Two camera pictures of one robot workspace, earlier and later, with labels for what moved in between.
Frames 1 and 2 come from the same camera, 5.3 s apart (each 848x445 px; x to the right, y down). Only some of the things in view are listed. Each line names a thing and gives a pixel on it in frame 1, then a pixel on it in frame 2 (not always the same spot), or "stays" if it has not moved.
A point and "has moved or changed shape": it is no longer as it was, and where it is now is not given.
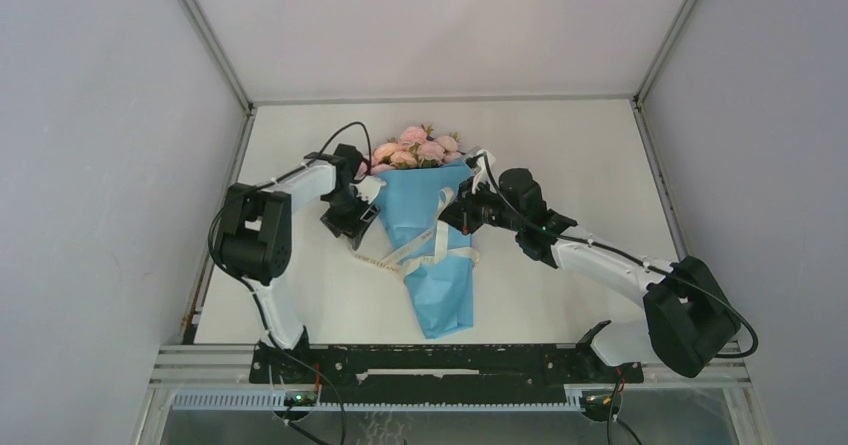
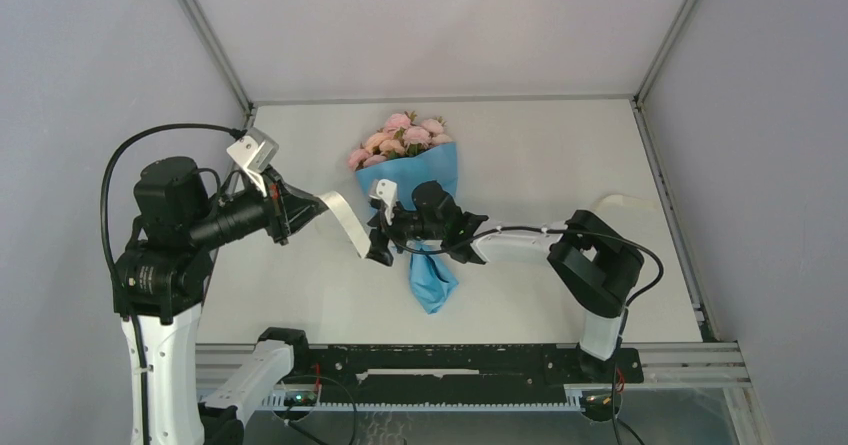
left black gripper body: x=345 y=210 → x=249 y=214
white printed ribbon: x=428 y=250 has moved or changed shape
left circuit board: x=307 y=398 stays
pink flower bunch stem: x=449 y=145 → x=436 y=135
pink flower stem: x=430 y=153 → x=416 y=138
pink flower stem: x=415 y=134 → x=399 y=120
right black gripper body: x=483 y=208 → x=406 y=226
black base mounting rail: x=433 y=373 stays
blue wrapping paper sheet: x=408 y=202 has moved or changed shape
